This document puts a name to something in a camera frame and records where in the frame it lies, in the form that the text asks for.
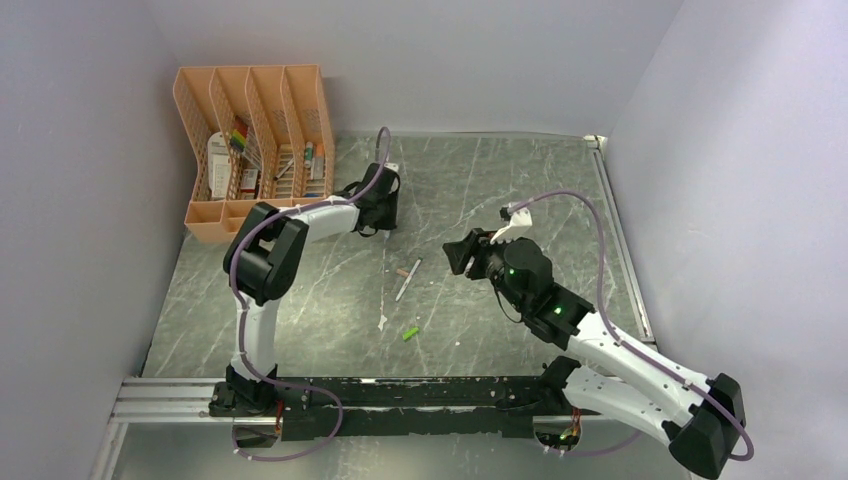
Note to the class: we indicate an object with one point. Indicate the orange file organizer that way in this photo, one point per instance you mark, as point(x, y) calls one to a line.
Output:
point(290, 156)

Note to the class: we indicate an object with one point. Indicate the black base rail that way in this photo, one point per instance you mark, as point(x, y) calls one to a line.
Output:
point(310, 408)

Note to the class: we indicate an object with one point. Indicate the white booklet in organizer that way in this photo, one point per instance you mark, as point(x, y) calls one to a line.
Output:
point(218, 166)

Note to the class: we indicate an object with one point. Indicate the green pen cap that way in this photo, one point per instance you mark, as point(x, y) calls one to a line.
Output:
point(409, 334)

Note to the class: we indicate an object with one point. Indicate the white pen on table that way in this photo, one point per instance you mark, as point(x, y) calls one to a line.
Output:
point(407, 280)

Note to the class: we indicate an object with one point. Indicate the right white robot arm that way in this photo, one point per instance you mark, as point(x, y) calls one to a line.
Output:
point(698, 418)

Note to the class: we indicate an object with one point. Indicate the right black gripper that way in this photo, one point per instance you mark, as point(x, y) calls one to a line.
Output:
point(460, 251)

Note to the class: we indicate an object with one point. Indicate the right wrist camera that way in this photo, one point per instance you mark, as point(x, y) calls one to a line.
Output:
point(517, 222)

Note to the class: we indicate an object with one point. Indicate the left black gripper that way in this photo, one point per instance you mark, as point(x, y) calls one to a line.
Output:
point(391, 222)

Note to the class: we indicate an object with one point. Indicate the colored markers pack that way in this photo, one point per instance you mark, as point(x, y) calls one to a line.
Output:
point(239, 136)

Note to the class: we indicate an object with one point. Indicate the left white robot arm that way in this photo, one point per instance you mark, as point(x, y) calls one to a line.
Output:
point(262, 263)

